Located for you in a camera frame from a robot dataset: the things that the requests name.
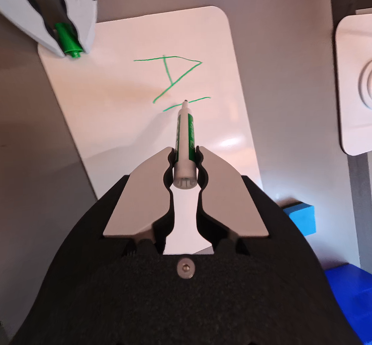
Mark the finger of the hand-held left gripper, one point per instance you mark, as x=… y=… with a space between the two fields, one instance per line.
x=20 y=10
x=81 y=10

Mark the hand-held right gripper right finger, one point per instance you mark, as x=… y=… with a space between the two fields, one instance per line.
x=232 y=202

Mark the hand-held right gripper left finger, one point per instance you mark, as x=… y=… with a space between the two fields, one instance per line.
x=139 y=202

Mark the green marker cap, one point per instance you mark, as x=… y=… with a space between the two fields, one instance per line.
x=66 y=37

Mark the green whiteboard marker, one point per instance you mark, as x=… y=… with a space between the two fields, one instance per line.
x=184 y=147

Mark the small white whiteboard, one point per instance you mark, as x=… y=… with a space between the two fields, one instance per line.
x=116 y=89

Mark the blue foam eraser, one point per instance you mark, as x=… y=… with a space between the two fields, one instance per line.
x=302 y=218

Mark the blue plastic bin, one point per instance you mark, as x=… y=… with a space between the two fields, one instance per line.
x=351 y=301

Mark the white metal document stand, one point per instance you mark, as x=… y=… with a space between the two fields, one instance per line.
x=351 y=89

